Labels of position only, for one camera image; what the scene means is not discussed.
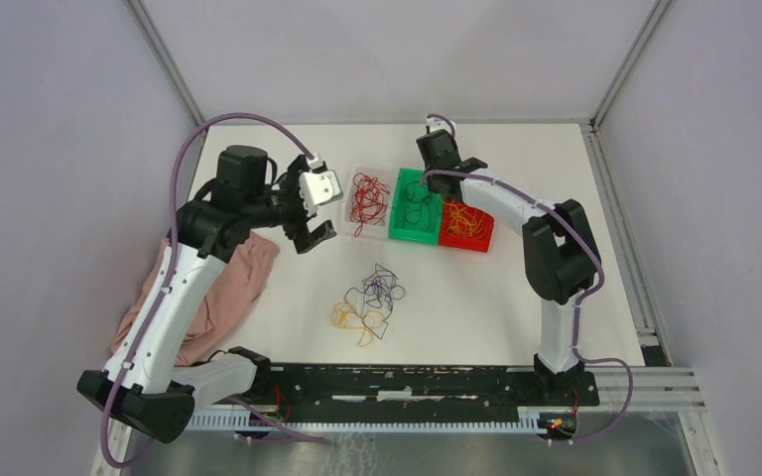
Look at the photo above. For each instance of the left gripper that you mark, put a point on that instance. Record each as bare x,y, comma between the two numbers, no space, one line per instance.
326,230

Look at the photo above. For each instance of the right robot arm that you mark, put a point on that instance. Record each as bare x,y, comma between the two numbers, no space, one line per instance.
562,262

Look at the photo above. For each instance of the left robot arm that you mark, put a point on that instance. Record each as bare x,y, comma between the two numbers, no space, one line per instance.
141,385

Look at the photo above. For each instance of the clear plastic tray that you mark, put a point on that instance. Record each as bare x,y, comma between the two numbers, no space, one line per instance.
366,211

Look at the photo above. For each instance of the pink cloth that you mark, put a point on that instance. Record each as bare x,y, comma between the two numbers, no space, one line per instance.
229,299

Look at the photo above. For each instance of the green plastic tray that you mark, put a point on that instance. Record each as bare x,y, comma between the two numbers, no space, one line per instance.
416,212

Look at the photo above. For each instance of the red plastic tray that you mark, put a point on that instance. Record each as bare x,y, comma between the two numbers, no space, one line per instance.
466,228

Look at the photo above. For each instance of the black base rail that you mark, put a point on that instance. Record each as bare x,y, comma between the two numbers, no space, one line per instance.
352,393

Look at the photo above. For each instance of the white cable duct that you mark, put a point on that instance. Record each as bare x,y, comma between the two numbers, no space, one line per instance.
237,419

